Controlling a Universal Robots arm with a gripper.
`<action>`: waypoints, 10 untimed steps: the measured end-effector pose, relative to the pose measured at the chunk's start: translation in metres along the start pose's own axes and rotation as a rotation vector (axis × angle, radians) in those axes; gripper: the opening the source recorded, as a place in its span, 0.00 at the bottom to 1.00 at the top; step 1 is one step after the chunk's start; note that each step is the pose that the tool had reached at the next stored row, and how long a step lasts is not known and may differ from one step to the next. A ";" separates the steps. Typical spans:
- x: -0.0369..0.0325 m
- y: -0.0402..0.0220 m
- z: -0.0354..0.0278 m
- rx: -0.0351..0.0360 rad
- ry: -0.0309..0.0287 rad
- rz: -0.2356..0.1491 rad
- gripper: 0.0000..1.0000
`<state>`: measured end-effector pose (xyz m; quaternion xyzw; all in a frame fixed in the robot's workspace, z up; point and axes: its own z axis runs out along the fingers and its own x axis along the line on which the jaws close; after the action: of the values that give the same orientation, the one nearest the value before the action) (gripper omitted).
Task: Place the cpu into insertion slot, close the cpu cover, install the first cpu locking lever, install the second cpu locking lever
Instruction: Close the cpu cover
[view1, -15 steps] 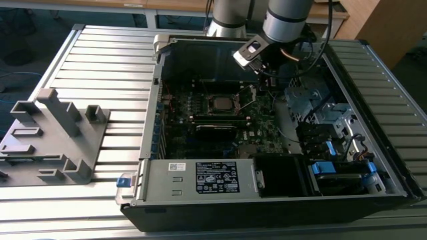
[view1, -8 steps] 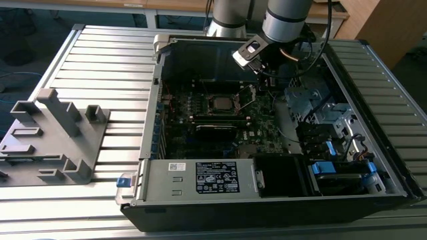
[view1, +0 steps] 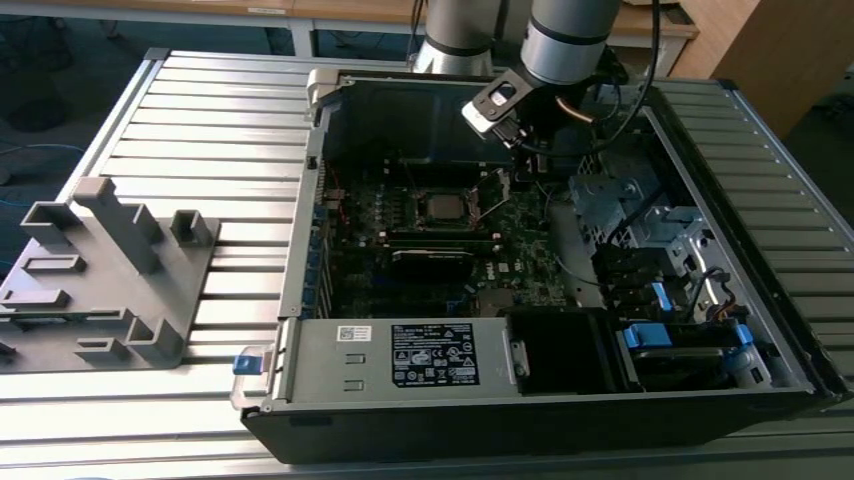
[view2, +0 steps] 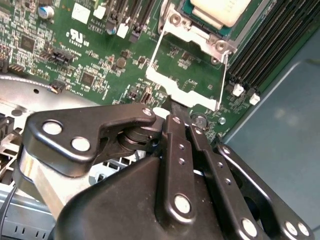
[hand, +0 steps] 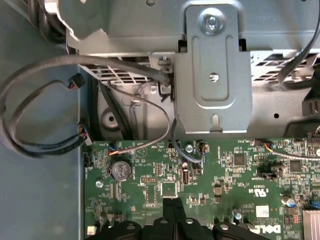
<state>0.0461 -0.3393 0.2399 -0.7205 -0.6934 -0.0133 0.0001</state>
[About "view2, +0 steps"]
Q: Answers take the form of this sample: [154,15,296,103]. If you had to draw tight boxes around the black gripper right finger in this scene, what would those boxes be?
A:
[183,112,316,240]

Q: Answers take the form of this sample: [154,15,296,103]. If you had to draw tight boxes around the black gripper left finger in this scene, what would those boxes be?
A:
[13,96,200,225]

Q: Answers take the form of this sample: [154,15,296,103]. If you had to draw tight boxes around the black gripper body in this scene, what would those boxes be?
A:
[53,157,232,240]

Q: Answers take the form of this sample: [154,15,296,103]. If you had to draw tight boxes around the metal socket cover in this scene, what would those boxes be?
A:
[145,24,237,113]

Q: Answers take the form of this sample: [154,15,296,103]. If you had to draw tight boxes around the silver CPU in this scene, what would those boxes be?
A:
[181,0,253,38]

